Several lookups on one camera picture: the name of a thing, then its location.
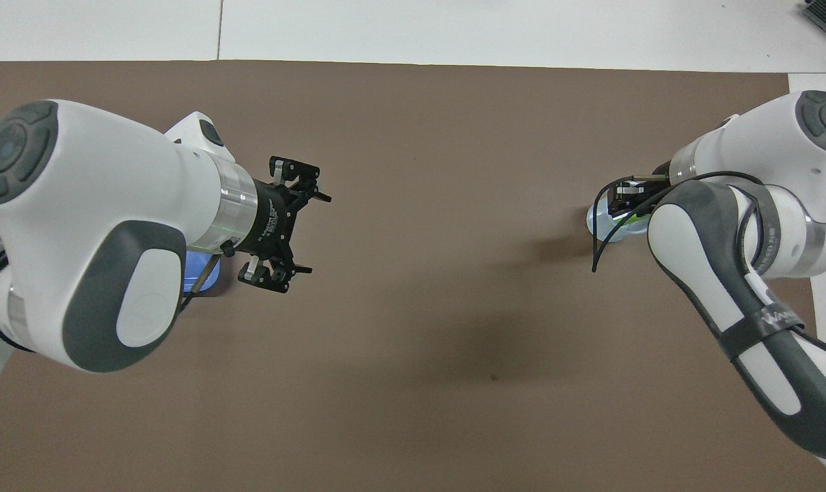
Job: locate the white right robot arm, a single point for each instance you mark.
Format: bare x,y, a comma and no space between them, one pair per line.
781,225

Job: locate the green pen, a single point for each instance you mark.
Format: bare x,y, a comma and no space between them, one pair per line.
637,219

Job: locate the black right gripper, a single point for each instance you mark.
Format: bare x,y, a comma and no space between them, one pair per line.
635,195

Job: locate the blue plastic tray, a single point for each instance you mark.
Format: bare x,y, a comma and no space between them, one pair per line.
197,270

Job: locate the clear plastic cup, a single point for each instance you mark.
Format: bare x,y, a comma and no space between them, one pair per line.
600,229

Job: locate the brown table mat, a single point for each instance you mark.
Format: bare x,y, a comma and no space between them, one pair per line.
440,307

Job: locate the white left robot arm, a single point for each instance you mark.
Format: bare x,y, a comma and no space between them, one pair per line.
98,219

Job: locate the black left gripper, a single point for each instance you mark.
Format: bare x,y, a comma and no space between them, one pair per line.
269,222

